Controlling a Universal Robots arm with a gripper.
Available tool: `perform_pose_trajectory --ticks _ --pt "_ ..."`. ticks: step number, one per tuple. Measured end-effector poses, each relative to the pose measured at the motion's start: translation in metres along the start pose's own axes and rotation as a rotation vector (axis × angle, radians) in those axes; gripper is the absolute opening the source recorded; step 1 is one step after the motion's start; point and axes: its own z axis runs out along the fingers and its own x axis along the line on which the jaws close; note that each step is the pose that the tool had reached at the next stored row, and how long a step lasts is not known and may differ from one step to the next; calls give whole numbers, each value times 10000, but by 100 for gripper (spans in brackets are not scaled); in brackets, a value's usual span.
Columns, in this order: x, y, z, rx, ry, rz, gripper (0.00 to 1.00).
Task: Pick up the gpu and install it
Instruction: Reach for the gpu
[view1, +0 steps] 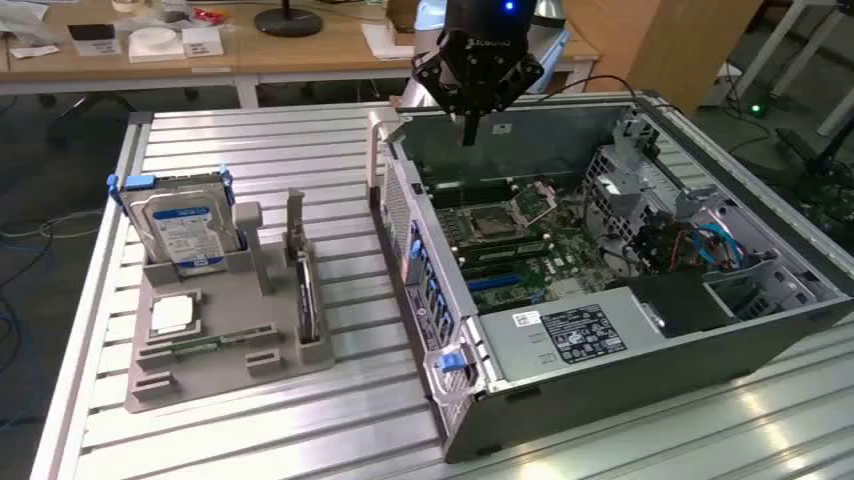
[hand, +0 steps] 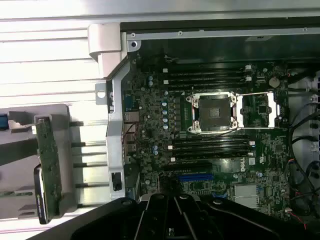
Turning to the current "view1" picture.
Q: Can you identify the red packet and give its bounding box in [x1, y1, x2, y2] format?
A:
[188, 5, 226, 27]

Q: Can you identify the clear plastic bag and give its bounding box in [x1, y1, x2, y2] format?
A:
[0, 1, 66, 45]

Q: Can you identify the open dark grey PC case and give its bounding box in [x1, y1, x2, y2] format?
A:
[364, 89, 854, 464]

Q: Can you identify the white booklet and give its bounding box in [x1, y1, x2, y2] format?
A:
[360, 21, 420, 62]

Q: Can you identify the blue wire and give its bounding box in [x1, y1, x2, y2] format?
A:
[705, 223, 747, 274]
[691, 223, 732, 274]

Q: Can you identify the white floor cable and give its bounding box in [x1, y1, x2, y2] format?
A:
[0, 209, 105, 240]

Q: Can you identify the red wire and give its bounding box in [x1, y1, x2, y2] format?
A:
[668, 223, 689, 274]

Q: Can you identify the CPU socket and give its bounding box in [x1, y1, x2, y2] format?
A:
[465, 205, 518, 241]

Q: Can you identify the silver CPU chip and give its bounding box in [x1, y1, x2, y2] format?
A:
[148, 296, 198, 334]

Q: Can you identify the wooden desk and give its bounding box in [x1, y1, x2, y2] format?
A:
[0, 0, 601, 96]

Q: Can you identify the silver power supply unit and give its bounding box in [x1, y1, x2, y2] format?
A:
[476, 287, 668, 396]

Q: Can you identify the silver perforated disk bay cage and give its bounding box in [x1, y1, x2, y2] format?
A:
[581, 143, 688, 247]

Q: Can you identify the black chair base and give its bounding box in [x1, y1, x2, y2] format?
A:
[38, 92, 138, 149]

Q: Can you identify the white box with black top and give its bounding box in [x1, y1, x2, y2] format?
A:
[65, 23, 122, 58]

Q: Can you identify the long black expansion slot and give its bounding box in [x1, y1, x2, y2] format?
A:
[456, 239, 545, 262]

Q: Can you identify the black power cable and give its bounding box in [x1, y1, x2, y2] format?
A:
[542, 74, 672, 109]

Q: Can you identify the plain white labelled box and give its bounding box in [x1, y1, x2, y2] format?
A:
[180, 26, 225, 59]

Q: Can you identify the black stand with cables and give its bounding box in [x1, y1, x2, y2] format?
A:
[772, 127, 854, 224]

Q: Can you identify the white box with round roll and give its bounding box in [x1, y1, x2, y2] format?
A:
[126, 27, 188, 64]

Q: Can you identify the green motherboard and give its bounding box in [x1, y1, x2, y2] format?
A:
[425, 174, 641, 309]

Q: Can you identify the wooden cabinet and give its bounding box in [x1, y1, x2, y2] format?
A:
[557, 0, 765, 115]

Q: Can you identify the black wire connector bundle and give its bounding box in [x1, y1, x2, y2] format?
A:
[629, 222, 676, 275]

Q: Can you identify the blue floor cable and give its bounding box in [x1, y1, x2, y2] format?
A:
[0, 239, 58, 431]

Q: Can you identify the green RAM stick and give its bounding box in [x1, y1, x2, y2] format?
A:
[169, 328, 276, 353]

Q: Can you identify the white desk frame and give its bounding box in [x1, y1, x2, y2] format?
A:
[729, 0, 854, 137]

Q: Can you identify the cardboard box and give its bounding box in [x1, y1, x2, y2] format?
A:
[384, 0, 422, 35]

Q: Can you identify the graphics card with metal bracket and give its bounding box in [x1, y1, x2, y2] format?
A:
[284, 187, 322, 347]

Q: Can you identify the grey open disk bay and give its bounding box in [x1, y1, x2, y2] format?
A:
[699, 249, 828, 324]

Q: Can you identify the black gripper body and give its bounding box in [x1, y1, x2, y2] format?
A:
[444, 0, 536, 96]

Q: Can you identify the grey plastic parts rack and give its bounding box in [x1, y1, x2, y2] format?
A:
[122, 199, 338, 416]

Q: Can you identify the hard disk in blue carrier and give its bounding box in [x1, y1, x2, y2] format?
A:
[105, 167, 241, 279]

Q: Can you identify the black round lamp base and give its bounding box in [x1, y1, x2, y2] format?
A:
[252, 0, 325, 39]

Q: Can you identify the metal socket cover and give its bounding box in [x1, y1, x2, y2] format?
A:
[509, 180, 560, 214]

